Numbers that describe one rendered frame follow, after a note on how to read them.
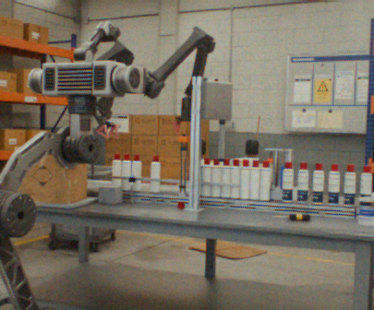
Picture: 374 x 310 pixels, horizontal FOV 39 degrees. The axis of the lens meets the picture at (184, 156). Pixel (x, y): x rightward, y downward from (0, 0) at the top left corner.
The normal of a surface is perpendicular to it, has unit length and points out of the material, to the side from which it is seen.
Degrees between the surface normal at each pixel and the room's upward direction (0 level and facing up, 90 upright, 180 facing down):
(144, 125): 90
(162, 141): 90
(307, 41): 90
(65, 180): 90
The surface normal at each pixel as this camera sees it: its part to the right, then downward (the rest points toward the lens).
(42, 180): -0.18, 0.04
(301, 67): -0.47, 0.04
